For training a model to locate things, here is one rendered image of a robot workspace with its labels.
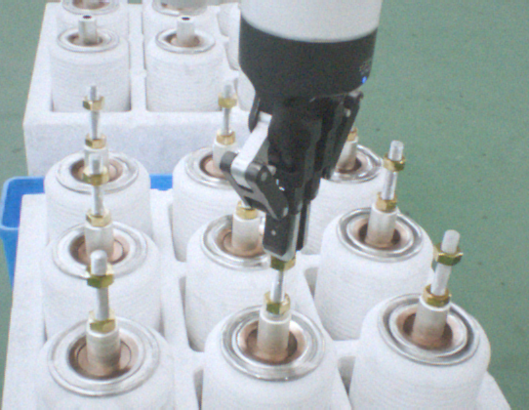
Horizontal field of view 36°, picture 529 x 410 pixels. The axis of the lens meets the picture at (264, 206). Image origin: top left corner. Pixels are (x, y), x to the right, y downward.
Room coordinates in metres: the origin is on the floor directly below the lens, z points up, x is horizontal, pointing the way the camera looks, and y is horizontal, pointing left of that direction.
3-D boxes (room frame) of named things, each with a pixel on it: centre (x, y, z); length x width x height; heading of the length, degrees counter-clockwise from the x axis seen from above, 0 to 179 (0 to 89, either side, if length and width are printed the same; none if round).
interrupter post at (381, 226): (0.56, -0.10, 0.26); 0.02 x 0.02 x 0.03
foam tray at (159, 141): (1.05, 0.14, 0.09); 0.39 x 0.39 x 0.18; 11
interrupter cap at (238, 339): (0.42, -0.01, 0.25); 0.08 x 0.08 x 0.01
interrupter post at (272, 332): (0.42, -0.01, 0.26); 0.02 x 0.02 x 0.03
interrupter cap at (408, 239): (0.56, -0.10, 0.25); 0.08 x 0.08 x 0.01
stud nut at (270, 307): (0.42, -0.01, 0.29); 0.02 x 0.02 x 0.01; 14
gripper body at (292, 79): (0.42, -0.02, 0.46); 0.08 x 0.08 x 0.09
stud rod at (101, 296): (0.39, 0.10, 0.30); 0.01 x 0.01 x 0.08; 46
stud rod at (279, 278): (0.42, -0.01, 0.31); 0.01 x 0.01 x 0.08; 14
